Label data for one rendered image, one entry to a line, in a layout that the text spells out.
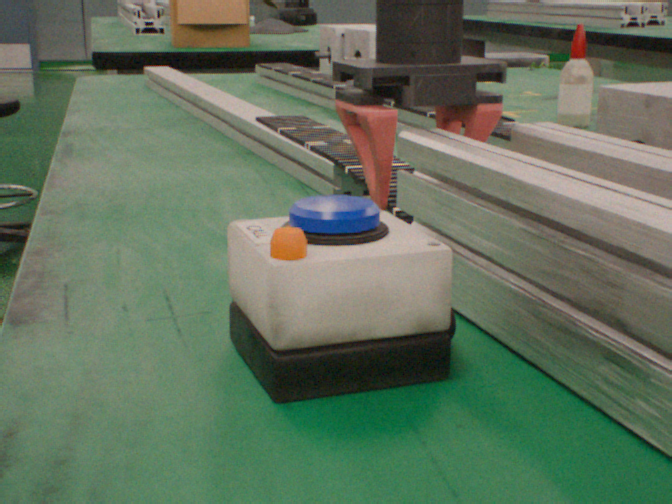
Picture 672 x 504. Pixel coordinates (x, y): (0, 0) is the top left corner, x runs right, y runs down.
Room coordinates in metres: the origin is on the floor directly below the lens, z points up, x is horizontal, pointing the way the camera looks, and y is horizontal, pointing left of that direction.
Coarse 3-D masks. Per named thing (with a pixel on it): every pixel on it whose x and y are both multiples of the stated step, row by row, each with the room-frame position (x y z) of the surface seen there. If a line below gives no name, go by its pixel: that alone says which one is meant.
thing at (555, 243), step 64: (512, 128) 0.58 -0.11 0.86; (448, 192) 0.50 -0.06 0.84; (512, 192) 0.44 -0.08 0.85; (576, 192) 0.39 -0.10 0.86; (640, 192) 0.39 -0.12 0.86; (512, 256) 0.43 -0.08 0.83; (576, 256) 0.38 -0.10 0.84; (640, 256) 0.36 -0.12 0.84; (512, 320) 0.43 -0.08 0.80; (576, 320) 0.38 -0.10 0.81; (640, 320) 0.34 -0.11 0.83; (576, 384) 0.38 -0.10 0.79; (640, 384) 0.34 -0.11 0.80
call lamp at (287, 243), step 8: (280, 232) 0.38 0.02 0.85; (288, 232) 0.38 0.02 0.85; (296, 232) 0.38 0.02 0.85; (272, 240) 0.38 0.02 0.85; (280, 240) 0.38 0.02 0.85; (288, 240) 0.38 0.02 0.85; (296, 240) 0.38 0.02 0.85; (304, 240) 0.38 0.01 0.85; (272, 248) 0.38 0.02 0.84; (280, 248) 0.38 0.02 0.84; (288, 248) 0.38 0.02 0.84; (296, 248) 0.38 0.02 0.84; (304, 248) 0.38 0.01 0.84; (272, 256) 0.38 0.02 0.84; (280, 256) 0.38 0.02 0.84; (288, 256) 0.38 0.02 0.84; (296, 256) 0.38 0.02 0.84; (304, 256) 0.38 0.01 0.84
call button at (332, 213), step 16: (304, 208) 0.41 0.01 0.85; (320, 208) 0.41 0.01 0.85; (336, 208) 0.41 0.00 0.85; (352, 208) 0.41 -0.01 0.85; (368, 208) 0.41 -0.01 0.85; (304, 224) 0.41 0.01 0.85; (320, 224) 0.40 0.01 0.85; (336, 224) 0.40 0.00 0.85; (352, 224) 0.40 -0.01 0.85; (368, 224) 0.41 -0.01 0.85
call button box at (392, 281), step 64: (256, 256) 0.39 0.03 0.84; (320, 256) 0.38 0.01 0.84; (384, 256) 0.39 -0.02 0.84; (448, 256) 0.40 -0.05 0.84; (256, 320) 0.39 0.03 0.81; (320, 320) 0.38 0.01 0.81; (384, 320) 0.39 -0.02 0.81; (448, 320) 0.40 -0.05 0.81; (320, 384) 0.38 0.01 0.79; (384, 384) 0.39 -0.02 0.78
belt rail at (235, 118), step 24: (144, 72) 1.66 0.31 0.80; (168, 72) 1.57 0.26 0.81; (168, 96) 1.46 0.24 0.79; (192, 96) 1.29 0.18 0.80; (216, 96) 1.24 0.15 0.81; (216, 120) 1.15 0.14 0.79; (240, 120) 1.04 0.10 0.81; (264, 144) 0.98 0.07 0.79; (288, 144) 0.88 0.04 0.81; (288, 168) 0.88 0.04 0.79; (312, 168) 0.83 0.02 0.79; (336, 168) 0.76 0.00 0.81; (336, 192) 0.76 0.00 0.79; (360, 192) 0.77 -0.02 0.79
